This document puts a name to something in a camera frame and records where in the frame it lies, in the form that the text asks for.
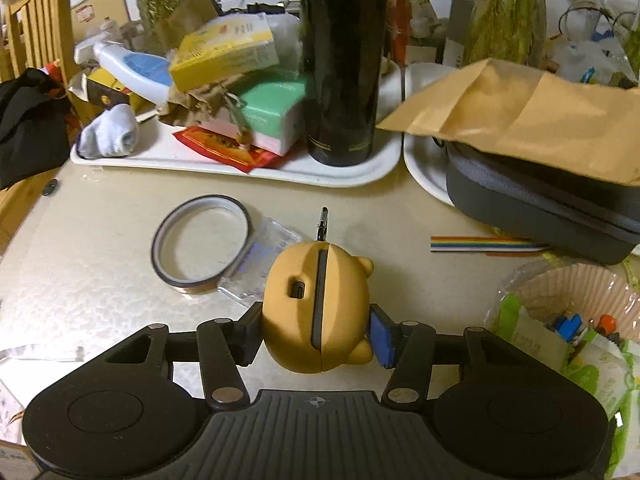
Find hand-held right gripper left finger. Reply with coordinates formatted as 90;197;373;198
92;302;265;411

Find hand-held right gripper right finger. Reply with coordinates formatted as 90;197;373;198
367;302;551;411

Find yellow bear case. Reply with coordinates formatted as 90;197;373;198
261;206;376;375

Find clear plastic sleeve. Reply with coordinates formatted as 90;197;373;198
217;214;307;308

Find green wipes packet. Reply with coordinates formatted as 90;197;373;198
565;340;636;478
487;295;573;376

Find white plate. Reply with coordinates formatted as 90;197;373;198
402;64;468;208

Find white rectangular tray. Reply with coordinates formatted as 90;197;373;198
70;62;405;189

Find red packet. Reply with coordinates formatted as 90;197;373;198
172;126;280;175

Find grey zip case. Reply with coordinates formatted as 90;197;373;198
444;140;640;267

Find white plastic wrap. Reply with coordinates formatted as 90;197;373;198
0;342;86;428

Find green and white box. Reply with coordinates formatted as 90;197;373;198
197;77;313;157

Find crumpled brown paper bag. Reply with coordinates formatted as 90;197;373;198
152;0;251;128

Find white sock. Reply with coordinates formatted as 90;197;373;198
77;104;141;159

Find black thermos bottle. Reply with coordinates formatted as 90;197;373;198
298;0;392;167

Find kraft paper envelope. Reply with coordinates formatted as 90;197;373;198
376;58;640;186

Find black and yellow box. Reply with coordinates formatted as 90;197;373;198
67;65;136;111

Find white bottle with blue label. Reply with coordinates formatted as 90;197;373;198
74;39;176;106

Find white plastic packet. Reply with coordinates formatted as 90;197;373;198
265;12;303;68

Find grey box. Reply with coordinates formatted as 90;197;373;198
442;0;476;66

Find black cloth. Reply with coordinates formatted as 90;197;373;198
0;67;71;191

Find white and green carton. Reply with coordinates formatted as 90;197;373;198
405;0;446;48

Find black pouch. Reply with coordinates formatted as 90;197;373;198
240;0;301;16

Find red toy figure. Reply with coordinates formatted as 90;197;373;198
42;60;66;86

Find glass vase with green stems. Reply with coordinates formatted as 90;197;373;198
462;0;548;66

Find white plastic bags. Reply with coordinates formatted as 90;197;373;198
547;5;640;86

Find cardboard board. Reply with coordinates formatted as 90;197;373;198
70;0;131;46

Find large wooden chair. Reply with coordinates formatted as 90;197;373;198
0;0;76;261

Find thin amber tape ring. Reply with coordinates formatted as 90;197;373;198
150;195;253;297

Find rainbow ribbon cable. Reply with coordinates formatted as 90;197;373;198
430;235;551;253

